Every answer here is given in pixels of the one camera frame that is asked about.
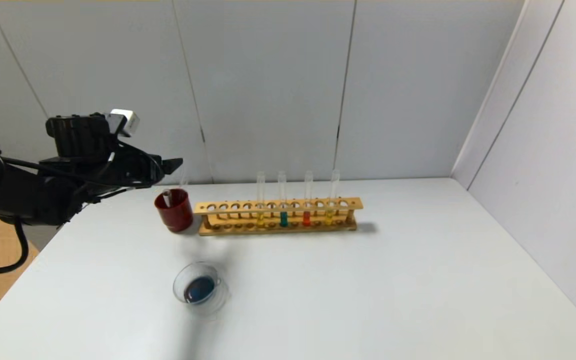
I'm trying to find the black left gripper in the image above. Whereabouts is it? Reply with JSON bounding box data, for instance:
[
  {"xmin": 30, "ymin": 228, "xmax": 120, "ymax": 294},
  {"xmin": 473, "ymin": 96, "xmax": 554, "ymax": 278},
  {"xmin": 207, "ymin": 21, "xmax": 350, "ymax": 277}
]
[{"xmin": 112, "ymin": 151, "xmax": 184, "ymax": 188}]

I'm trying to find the yellow pigment test tube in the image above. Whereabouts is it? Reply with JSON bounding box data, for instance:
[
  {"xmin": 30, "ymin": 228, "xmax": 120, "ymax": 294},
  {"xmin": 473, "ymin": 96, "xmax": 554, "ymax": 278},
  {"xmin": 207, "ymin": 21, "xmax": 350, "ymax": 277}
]
[
  {"xmin": 255, "ymin": 171, "xmax": 266, "ymax": 228},
  {"xmin": 324, "ymin": 170, "xmax": 341, "ymax": 226}
]

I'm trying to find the wooden test tube rack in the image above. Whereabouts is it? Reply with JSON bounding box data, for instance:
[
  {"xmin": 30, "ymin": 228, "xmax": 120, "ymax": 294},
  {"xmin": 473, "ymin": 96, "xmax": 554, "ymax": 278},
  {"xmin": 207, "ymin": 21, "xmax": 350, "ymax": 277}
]
[{"xmin": 194, "ymin": 197, "xmax": 364, "ymax": 237}]

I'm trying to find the dark red cup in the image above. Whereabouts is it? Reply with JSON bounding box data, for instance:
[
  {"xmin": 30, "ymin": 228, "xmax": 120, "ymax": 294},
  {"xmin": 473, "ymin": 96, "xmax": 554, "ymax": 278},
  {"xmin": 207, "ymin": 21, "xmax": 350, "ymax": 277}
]
[{"xmin": 154, "ymin": 188, "xmax": 194, "ymax": 234}]

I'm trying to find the clear glass dish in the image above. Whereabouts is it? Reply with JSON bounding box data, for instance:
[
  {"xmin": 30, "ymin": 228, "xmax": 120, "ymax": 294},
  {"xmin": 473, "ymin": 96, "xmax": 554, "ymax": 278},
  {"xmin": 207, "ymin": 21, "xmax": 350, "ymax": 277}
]
[{"xmin": 172, "ymin": 261, "xmax": 232, "ymax": 317}]

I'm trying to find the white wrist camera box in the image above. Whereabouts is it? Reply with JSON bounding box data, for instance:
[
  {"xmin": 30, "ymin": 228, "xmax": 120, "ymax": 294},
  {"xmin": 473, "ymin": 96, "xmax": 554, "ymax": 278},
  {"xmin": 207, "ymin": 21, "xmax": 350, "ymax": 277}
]
[{"xmin": 110, "ymin": 108, "xmax": 141, "ymax": 138}]

